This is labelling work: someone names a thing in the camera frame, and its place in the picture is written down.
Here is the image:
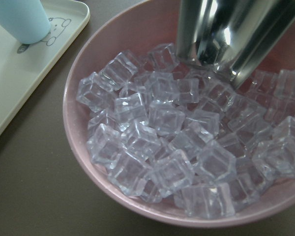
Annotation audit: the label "steel ice scoop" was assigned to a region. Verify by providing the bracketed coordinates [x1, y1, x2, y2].
[176, 0, 295, 88]

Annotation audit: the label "clear plastic ice cubes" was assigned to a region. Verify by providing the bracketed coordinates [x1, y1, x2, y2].
[76, 43, 295, 219]

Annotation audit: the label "light blue cup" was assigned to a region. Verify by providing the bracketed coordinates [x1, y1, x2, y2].
[0, 0, 51, 44]

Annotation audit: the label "pink bowl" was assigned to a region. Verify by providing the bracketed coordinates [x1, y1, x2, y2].
[63, 0, 295, 228]

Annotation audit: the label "white serving tray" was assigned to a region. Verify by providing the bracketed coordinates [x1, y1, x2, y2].
[0, 0, 90, 135]

